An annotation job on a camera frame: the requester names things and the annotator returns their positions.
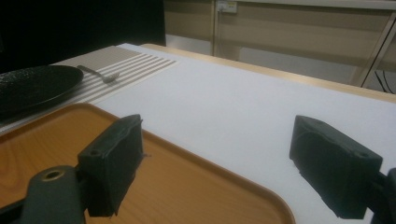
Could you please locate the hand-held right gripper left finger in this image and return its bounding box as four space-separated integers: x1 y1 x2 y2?
77 114 145 218

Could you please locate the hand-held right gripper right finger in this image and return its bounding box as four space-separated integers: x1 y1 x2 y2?
289 115 384 219

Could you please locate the silver fork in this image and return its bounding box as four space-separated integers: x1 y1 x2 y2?
77 64 121 84

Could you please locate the wooden tray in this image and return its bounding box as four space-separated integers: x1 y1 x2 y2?
0 102 297 224

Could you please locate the black speckled plate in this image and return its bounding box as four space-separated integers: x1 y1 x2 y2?
0 64 85 118

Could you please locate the beige striped placemat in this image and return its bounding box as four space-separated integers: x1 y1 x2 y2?
0 45 178 134

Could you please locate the white board sheet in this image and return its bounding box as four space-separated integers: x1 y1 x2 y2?
96 42 396 224

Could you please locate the beige wooden desk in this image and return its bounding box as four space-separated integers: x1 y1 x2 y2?
163 0 396 94

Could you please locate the black curtain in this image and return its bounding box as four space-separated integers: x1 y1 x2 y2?
0 0 166 74

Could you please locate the bundle of black cables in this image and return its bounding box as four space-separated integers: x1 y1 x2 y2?
373 69 395 94

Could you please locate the white wall socket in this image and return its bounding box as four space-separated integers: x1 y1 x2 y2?
217 0 238 14

